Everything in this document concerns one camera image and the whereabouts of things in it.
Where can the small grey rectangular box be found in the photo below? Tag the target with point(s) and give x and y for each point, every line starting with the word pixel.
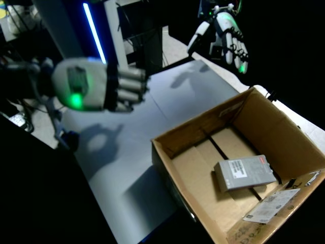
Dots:
pixel 243 172

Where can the brown cardboard box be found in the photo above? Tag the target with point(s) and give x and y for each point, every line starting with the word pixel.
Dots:
pixel 193 183

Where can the black metal rack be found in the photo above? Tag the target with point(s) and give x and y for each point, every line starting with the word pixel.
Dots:
pixel 144 38

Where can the black clip stand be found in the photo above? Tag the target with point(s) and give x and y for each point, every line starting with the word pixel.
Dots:
pixel 272 96

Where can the white cabinet column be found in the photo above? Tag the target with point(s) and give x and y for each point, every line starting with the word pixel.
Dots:
pixel 118 35

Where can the blue light strip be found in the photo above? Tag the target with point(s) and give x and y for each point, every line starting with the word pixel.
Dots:
pixel 95 35

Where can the white shipping label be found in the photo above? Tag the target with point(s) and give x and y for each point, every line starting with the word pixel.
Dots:
pixel 273 205

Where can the white bundle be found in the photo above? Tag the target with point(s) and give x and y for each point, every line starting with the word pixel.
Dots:
pixel 20 20

